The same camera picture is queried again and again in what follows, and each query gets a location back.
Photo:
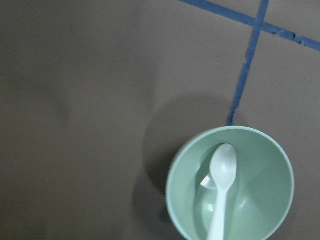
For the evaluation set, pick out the white plastic spoon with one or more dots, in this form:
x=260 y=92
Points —
x=223 y=171

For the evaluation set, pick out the green bowl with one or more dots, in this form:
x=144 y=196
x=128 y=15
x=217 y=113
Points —
x=257 y=203

